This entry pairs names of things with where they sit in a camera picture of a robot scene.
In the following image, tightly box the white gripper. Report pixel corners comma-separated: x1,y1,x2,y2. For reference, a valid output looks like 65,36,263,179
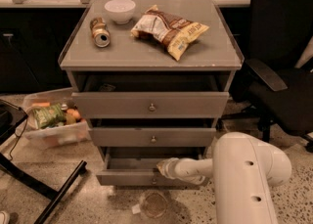
156,157,179,179

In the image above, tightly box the grey bottom drawer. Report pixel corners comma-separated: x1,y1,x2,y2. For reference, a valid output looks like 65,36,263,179
97,147,205,187

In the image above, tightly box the grey drawer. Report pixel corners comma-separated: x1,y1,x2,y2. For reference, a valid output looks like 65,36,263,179
90,118,216,147
71,74,230,119
97,147,205,187

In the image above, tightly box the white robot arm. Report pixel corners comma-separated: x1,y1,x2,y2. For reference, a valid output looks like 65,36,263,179
156,132,291,224

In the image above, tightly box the grey top drawer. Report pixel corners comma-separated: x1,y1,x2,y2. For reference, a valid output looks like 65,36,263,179
71,74,230,119

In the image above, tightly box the grey middle drawer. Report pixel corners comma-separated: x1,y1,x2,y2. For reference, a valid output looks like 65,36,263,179
90,118,216,147

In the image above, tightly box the grey drawer cabinet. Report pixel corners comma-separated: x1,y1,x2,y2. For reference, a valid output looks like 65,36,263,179
58,0,246,171

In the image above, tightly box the orange fruit in bin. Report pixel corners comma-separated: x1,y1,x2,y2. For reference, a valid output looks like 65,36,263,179
67,109,81,121

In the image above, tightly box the clear plastic storage bin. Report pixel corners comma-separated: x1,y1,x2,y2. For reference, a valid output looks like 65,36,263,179
22,88,91,150

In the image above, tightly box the green snack bag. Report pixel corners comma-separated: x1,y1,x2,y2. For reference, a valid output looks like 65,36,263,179
33,104,66,129

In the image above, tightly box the brown yellow chip bag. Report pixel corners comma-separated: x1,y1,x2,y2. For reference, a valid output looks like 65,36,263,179
131,5,208,61

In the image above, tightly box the black office chair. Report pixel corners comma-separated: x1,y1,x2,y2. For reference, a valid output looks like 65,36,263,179
222,0,313,152

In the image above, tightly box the gold soda can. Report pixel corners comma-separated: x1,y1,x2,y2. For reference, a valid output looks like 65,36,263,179
90,18,111,48

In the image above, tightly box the black table stand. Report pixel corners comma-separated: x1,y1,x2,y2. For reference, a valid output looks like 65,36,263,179
0,98,88,224

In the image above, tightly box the white ceramic bowl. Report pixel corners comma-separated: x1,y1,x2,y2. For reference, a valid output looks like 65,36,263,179
105,0,136,24

